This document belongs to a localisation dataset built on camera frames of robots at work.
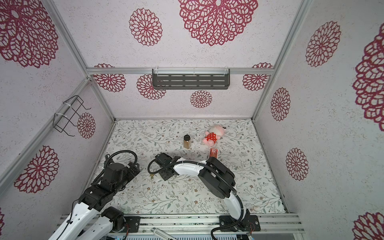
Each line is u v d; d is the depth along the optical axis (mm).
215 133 1032
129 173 675
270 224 754
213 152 996
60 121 727
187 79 947
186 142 989
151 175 900
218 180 506
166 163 715
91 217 487
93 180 745
